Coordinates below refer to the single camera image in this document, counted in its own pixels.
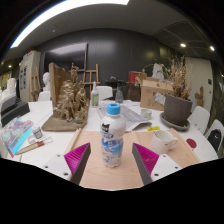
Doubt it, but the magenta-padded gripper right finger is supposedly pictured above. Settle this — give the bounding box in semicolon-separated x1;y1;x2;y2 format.
131;142;183;186

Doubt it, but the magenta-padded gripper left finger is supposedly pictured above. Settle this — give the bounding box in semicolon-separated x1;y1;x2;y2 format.
42;142;92;186

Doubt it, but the blue-capped white drink bottle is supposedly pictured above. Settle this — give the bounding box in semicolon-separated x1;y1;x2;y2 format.
99;103;127;168

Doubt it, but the white ceramic mug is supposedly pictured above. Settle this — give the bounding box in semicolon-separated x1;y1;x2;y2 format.
149;129;179;155

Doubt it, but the light wooden board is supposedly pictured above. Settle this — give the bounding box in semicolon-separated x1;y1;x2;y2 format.
63;128;145;191
131;128;202;168

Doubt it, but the grey plant pot saucer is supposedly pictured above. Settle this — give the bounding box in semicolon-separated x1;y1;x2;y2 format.
159;111;192;132

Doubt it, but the printed newspaper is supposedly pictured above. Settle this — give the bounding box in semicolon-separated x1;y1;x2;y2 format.
96;99;153;133

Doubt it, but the small grey-lidded jar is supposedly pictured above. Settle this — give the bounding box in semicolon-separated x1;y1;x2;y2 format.
31;124;44;140

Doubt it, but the white tape roll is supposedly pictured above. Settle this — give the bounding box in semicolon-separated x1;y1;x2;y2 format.
139;108;153;120

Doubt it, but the brown relief sculpture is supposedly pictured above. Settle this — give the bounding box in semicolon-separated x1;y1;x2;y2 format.
41;62;90;132

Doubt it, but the dry plant in grey pot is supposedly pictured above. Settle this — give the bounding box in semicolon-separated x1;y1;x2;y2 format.
161;54;194;127

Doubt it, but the small green-label bottle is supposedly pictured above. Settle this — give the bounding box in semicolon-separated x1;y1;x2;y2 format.
90;81;100;108

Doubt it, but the colourful book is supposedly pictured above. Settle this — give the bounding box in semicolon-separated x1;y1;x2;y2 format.
0;116;34;158

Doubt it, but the brown cardboard box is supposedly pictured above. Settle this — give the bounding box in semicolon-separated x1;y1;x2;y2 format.
139;77;174;111

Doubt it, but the white plastic chair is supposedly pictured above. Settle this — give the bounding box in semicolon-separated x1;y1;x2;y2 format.
94;85;114;101
203;119;224;158
187;105;211;134

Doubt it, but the clear spray bottle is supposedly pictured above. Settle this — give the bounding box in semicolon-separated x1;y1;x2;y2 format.
114;83;125;104

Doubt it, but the black case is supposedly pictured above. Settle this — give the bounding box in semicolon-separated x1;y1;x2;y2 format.
0;96;31;128

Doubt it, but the wooden figure sculpture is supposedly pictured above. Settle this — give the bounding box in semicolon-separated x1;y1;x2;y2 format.
194;86;205;108

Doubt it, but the white plaster bust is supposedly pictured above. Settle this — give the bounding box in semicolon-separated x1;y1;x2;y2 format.
42;72;52;93

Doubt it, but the red box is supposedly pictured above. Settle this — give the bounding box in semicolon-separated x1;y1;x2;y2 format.
128;70;143;84

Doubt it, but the wooden easel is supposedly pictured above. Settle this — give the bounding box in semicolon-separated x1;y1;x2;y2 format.
82;63;101;91

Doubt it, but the tall white plaster statue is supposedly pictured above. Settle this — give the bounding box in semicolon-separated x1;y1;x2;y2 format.
151;62;166;80

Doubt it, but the white cabinet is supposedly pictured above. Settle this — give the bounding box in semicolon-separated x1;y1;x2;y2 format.
18;49;43;103

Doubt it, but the long ceiling light panel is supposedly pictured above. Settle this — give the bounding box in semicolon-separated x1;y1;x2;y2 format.
9;0;131;49

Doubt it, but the black wall screen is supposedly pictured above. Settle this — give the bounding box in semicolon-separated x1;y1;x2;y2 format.
43;42;88;73

